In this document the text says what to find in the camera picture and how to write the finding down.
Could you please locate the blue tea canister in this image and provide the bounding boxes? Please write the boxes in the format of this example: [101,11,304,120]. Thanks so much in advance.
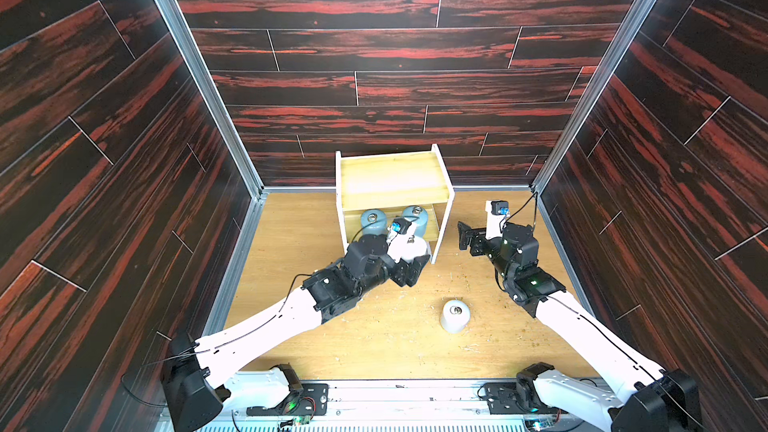
[361,209,388,235]
[401,205,429,238]

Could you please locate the white tea canister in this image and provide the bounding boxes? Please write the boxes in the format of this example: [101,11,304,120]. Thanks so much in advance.
[440,299,471,334]
[400,235,430,263]

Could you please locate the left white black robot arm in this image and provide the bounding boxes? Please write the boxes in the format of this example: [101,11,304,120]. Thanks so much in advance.
[161,234,431,431]

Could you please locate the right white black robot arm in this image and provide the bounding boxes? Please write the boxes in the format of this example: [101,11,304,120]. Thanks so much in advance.
[458,221,704,431]

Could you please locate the white wooden two-tier shelf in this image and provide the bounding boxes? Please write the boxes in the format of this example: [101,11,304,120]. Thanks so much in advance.
[335,144,455,263]

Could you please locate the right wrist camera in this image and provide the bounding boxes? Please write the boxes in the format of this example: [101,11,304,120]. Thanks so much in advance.
[485,200,510,240]

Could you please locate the aluminium front rail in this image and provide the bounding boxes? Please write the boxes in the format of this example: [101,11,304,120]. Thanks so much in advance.
[205,374,620,431]

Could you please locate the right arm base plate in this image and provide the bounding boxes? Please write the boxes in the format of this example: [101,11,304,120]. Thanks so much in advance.
[476,381,539,415]

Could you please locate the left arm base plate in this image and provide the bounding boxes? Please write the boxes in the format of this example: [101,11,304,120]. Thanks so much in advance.
[246,382,329,417]

